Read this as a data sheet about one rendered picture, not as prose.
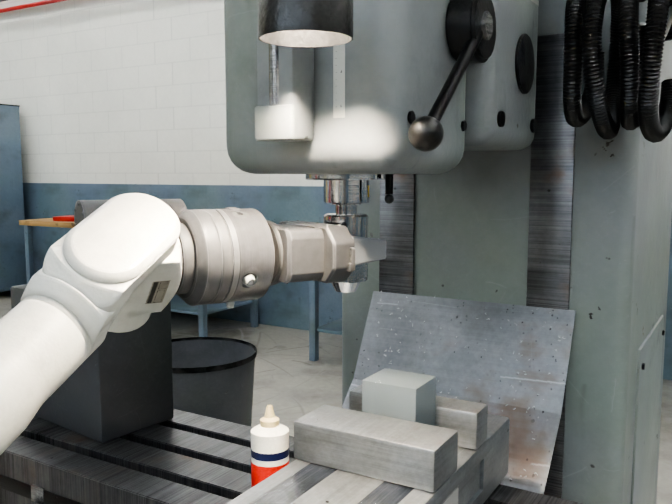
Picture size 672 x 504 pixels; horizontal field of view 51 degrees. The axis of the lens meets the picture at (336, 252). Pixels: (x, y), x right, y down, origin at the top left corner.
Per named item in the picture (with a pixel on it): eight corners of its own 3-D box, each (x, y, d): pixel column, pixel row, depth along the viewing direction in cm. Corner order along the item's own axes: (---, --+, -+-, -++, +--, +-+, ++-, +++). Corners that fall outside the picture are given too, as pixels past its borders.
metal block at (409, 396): (415, 448, 69) (416, 389, 69) (361, 436, 72) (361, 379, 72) (435, 431, 74) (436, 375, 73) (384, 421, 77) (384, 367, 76)
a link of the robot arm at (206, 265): (245, 259, 61) (113, 269, 54) (211, 333, 68) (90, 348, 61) (205, 169, 67) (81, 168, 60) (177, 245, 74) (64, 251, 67)
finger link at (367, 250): (381, 263, 74) (332, 267, 71) (382, 233, 74) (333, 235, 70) (391, 265, 73) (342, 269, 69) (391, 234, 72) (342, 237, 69)
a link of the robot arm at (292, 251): (357, 207, 67) (243, 210, 60) (356, 307, 68) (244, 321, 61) (289, 203, 77) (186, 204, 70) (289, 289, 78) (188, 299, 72)
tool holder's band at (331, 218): (371, 222, 76) (371, 213, 76) (364, 225, 71) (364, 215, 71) (328, 221, 77) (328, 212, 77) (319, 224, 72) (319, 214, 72)
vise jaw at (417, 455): (434, 494, 62) (434, 450, 62) (292, 459, 70) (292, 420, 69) (458, 469, 67) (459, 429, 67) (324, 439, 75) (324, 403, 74)
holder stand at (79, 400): (101, 444, 92) (95, 293, 90) (15, 409, 105) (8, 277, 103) (174, 418, 101) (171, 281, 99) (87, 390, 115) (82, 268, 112)
